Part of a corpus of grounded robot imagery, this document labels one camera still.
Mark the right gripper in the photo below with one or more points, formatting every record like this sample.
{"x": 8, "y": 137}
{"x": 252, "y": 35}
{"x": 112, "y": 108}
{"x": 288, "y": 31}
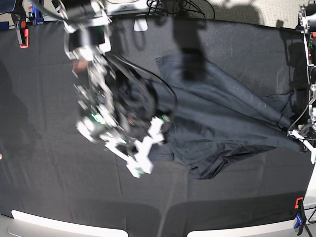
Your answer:
{"x": 130, "y": 134}

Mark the blue clamp far left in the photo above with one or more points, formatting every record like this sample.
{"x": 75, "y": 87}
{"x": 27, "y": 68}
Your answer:
{"x": 35, "y": 16}

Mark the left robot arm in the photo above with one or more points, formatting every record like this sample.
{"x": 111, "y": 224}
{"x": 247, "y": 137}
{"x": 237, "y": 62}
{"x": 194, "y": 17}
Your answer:
{"x": 307, "y": 27}

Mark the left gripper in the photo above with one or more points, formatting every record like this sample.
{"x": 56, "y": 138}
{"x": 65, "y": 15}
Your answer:
{"x": 306, "y": 132}

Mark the dark grey t-shirt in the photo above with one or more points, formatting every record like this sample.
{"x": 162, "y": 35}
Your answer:
{"x": 215, "y": 120}

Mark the red blue clamp near right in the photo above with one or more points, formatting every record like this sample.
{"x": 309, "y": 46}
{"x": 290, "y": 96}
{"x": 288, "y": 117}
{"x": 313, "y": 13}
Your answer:
{"x": 301, "y": 220}

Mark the red black clamp far left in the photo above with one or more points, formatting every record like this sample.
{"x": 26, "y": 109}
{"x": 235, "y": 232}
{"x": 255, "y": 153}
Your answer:
{"x": 22, "y": 33}

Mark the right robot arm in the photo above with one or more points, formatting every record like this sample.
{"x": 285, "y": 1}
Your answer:
{"x": 117, "y": 100}

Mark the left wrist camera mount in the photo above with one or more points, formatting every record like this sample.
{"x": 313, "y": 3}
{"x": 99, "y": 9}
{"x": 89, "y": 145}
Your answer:
{"x": 306, "y": 142}

